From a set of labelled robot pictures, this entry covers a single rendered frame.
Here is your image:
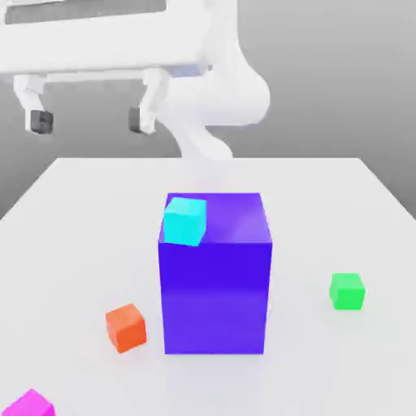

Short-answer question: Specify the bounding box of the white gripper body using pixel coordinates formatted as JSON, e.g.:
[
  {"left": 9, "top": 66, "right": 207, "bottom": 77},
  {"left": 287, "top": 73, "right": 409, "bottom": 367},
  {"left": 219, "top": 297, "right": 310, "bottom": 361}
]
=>
[{"left": 0, "top": 0, "right": 215, "bottom": 83}]

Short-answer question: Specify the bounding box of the small cyan cube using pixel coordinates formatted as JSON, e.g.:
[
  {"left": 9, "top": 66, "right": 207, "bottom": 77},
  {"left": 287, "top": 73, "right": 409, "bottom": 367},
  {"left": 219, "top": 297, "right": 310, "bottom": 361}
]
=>
[{"left": 162, "top": 196, "right": 208, "bottom": 248}]

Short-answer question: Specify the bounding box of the small orange cube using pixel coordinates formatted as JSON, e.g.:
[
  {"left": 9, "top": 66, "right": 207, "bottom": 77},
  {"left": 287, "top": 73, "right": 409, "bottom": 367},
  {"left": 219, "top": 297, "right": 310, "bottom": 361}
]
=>
[{"left": 104, "top": 302, "right": 148, "bottom": 355}]

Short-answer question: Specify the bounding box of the small green cube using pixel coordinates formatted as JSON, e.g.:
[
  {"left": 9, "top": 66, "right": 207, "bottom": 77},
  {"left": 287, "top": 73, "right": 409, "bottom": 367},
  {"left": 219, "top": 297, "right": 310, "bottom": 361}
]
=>
[{"left": 328, "top": 272, "right": 366, "bottom": 311}]

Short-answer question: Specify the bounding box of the small magenta cube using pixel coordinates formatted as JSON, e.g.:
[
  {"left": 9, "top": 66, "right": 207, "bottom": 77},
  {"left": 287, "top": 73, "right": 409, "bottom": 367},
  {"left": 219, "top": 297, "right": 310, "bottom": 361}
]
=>
[{"left": 0, "top": 388, "right": 57, "bottom": 416}]

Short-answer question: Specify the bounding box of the large purple box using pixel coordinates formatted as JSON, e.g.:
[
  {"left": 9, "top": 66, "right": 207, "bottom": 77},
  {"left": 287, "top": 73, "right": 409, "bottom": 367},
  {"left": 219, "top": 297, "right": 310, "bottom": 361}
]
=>
[{"left": 158, "top": 192, "right": 274, "bottom": 356}]

